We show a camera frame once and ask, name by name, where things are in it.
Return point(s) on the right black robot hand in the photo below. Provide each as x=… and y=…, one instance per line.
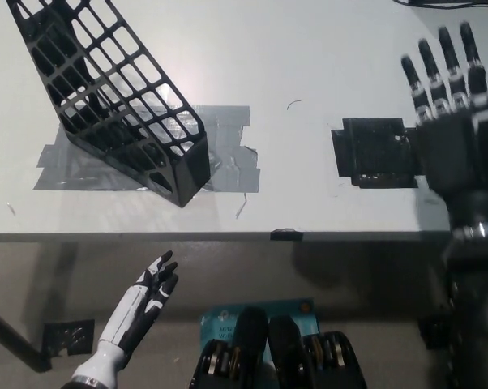
x=459, y=154

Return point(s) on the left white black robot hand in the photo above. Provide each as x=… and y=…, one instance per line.
x=126, y=312

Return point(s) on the black metal desk leg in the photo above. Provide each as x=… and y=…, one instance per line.
x=21, y=344

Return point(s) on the black lattice file shelf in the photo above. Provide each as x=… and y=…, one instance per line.
x=187, y=170

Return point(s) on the black robot legs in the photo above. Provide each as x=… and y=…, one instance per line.
x=284, y=356

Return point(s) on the black tape square patch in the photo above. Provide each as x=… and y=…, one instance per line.
x=373, y=154

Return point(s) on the teal cardboard box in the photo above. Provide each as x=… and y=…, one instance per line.
x=219, y=322

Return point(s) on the clear tape strip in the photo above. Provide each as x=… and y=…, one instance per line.
x=12, y=208

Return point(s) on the small black tape piece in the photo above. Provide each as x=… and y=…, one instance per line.
x=286, y=234

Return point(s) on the grey duct tape patch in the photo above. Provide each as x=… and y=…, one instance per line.
x=232, y=170

